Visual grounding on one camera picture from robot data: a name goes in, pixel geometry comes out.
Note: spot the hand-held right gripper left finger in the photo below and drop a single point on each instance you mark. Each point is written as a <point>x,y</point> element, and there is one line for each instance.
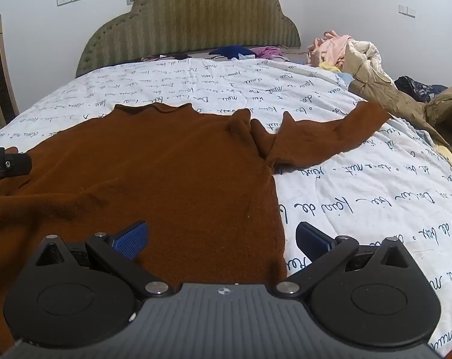
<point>133,240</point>

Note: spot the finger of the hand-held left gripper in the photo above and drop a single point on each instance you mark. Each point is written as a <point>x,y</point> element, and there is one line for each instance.
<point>9,164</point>

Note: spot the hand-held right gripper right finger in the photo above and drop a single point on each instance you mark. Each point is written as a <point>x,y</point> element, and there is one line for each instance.
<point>311,240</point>

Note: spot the brown knit sweater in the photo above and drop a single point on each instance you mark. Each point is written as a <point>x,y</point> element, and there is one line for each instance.
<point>166,179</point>

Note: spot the pink clothes pile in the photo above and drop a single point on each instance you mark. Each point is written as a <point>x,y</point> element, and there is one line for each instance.
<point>329,50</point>

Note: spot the white script-printed blanket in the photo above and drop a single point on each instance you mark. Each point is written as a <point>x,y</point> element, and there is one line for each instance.
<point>360,202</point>

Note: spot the tan padded coat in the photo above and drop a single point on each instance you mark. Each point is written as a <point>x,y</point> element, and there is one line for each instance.
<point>409,101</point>

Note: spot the yellow cloth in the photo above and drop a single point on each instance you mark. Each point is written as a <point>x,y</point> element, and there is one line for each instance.
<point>331,68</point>

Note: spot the black garment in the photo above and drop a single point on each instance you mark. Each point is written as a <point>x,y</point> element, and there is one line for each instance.
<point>415,86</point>

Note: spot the purple garment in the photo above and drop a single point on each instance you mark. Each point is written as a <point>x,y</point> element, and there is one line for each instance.
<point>267,52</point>

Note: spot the dark blue garment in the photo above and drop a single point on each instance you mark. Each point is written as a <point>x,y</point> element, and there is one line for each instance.
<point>230,51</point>

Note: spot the green padded headboard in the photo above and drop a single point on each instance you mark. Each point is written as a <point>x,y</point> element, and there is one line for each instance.
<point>188,18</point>

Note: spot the white wall switch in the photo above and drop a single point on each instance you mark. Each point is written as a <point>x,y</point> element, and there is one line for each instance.
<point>406,10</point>

